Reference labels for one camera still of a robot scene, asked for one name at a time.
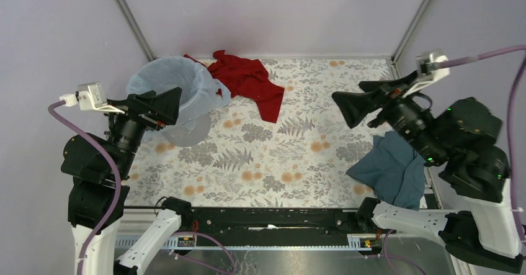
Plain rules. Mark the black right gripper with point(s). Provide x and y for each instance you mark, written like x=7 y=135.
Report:
x=352 y=104

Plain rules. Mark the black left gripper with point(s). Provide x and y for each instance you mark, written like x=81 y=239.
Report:
x=163 y=106

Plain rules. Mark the light blue plastic trash bag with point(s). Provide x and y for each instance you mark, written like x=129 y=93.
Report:
x=201 y=93

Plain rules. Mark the grey plastic trash bin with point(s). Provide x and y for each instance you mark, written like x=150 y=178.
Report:
x=188 y=138

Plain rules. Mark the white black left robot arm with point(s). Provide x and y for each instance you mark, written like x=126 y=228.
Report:
x=99 y=167

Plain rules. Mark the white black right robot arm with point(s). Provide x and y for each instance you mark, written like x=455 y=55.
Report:
x=485 y=235

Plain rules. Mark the teal blue cloth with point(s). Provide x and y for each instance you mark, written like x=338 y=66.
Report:
x=394 y=170

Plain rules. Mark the red cloth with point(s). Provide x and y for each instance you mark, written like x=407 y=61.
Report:
x=248 y=78

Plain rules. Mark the floral patterned table mat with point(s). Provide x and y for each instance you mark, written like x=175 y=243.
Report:
x=299 y=161

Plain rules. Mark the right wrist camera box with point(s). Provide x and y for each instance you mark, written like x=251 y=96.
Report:
x=428 y=71

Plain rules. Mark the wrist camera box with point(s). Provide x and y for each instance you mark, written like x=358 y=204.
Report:
x=90 y=97
x=428 y=71

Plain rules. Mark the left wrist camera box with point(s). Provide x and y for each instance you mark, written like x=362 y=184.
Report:
x=90 y=97

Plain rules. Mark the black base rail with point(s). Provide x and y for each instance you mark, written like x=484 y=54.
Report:
x=277 y=226

